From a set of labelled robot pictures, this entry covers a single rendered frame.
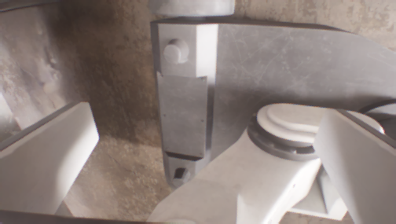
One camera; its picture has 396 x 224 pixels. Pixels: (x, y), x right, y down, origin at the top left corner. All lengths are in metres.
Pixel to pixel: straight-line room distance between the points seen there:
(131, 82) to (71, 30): 0.28
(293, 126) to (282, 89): 0.15
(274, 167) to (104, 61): 0.67
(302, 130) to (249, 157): 0.09
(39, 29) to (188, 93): 0.67
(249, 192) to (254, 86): 0.26
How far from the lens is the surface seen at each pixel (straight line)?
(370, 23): 0.68
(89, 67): 0.86
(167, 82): 0.49
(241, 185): 0.29
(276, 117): 0.36
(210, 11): 0.44
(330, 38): 0.47
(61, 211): 0.60
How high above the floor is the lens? 0.61
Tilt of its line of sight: 58 degrees down
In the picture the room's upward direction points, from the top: 154 degrees counter-clockwise
